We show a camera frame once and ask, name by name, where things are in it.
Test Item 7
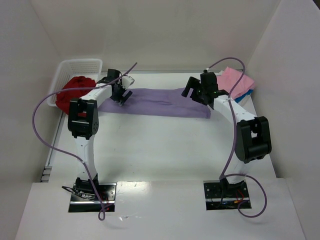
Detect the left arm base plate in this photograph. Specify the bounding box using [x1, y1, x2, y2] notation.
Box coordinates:
[68, 183, 117, 213]

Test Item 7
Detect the white plastic basket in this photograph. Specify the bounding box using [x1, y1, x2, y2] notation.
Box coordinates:
[48, 58, 103, 94]

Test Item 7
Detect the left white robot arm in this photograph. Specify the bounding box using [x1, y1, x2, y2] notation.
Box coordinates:
[67, 69, 135, 197]

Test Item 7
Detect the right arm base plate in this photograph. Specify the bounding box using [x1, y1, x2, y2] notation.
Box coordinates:
[203, 180, 252, 211]

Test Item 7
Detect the blue folded t shirt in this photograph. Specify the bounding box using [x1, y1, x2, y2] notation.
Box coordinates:
[235, 89, 253, 103]

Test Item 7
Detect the red t shirt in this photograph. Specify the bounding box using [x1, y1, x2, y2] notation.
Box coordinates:
[55, 76, 96, 115]

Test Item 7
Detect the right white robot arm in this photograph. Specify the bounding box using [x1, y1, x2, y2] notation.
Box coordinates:
[181, 71, 272, 191]

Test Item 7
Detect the pink folded t shirt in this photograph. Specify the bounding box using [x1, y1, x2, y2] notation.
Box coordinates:
[216, 66, 256, 99]

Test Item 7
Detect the purple t shirt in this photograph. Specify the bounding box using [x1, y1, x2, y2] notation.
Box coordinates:
[98, 88, 211, 119]

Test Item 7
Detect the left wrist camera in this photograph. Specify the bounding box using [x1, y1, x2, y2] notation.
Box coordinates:
[121, 75, 135, 90]

